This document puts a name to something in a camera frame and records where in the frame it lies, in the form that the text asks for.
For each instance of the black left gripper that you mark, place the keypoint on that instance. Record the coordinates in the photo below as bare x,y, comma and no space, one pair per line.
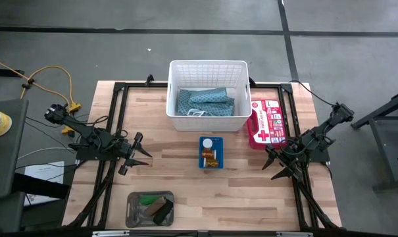
124,151

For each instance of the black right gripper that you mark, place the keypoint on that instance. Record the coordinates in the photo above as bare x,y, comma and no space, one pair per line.
289,154

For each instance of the dark brown bar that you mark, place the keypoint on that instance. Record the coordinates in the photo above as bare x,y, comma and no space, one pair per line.
164,212

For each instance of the blue patterned gown white ties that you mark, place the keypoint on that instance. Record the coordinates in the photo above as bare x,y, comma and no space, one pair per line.
185,107

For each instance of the white round cap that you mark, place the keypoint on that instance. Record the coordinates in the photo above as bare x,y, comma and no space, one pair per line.
207,143

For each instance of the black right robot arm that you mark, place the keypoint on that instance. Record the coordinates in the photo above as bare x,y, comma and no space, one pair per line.
323,131

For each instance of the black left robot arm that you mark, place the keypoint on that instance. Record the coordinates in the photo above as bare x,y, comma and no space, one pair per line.
87,133

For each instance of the grey translucent plastic bin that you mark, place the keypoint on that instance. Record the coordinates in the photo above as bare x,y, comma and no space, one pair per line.
134,210

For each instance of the small blue plastic basket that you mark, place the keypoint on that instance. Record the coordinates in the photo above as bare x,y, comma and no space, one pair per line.
218,143

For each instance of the large white plastic basket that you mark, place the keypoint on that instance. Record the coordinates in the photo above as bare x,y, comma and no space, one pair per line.
208,70

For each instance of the red first aid kit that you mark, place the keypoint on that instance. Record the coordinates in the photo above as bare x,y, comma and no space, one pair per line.
266,125

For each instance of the black clamp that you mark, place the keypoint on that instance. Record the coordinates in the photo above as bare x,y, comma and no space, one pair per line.
149,79
252,81

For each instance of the white paper sheet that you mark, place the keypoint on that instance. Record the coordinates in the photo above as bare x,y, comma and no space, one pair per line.
44,171

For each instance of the dark grey side table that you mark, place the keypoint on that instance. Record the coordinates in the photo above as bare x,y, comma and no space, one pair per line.
4,154

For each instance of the black aluminium table frame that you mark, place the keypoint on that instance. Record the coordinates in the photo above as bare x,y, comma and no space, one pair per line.
121,98

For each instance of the silver aluminium bracket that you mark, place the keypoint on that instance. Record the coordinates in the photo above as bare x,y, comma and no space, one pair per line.
294,234
110,233

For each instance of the black metal table frame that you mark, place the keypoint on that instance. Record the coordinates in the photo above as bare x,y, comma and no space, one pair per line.
383,131

